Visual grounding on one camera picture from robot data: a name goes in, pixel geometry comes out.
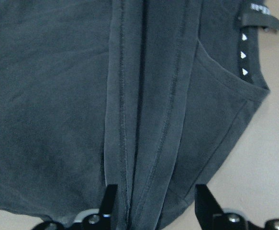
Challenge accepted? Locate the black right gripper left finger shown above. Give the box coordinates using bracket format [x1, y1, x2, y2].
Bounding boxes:
[33, 184, 118, 230]

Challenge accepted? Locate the black printed t-shirt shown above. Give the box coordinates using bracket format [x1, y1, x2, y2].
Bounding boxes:
[0, 0, 279, 230]

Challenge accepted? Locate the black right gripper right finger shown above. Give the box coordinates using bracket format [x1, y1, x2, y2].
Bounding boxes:
[195, 184, 279, 230]

